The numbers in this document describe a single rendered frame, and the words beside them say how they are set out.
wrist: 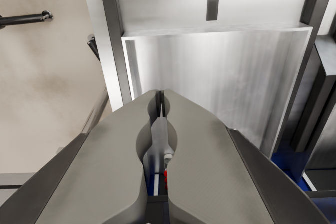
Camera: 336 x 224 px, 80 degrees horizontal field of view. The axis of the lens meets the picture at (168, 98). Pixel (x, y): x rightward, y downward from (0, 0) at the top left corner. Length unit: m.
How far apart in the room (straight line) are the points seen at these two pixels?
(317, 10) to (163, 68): 0.23
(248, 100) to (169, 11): 0.21
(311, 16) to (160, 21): 0.21
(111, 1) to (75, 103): 1.32
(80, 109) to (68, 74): 0.28
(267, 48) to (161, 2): 0.18
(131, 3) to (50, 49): 1.16
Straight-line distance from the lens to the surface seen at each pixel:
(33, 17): 1.33
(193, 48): 0.33
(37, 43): 1.47
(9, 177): 0.71
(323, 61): 0.37
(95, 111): 0.89
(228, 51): 0.35
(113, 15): 0.31
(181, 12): 0.32
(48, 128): 1.83
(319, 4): 0.36
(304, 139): 0.49
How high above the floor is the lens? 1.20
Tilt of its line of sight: 58 degrees down
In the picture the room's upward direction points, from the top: 180 degrees clockwise
